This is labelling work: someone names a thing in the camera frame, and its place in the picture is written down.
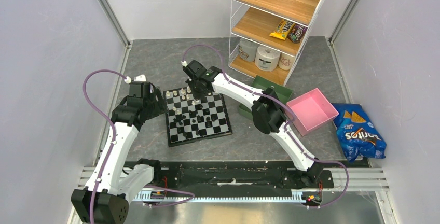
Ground yellow M&M candy bag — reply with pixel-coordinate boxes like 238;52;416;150
269;19;295;40

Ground pink square tray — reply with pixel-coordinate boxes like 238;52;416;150
286;88;339;136

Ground grey mug with drawing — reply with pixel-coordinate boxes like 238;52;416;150
239;38;259;62

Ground green square tray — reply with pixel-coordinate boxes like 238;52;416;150
238;75;294;122

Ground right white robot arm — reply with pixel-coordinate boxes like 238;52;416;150
181;60;323;187

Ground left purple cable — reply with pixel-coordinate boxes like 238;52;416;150
82;69;195;224

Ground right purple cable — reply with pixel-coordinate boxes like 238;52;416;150
181;44;350;209

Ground blue Doritos chip bag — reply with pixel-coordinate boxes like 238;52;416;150
333;103;387;162

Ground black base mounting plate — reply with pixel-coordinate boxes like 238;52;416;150
129;160;334;198

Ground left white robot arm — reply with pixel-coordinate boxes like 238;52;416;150
71;75;166;223

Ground white wire wooden shelf unit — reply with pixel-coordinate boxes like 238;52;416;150
229;0;325;86

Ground purple cable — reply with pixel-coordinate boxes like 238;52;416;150
181;44;350;209
82;69;195;224

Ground brown M&M candy bag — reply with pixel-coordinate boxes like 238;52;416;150
288;23;308;43

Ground black white chessboard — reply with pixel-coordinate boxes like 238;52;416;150
162;87;232;147

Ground white toilet paper roll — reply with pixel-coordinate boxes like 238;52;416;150
255;45;281;72

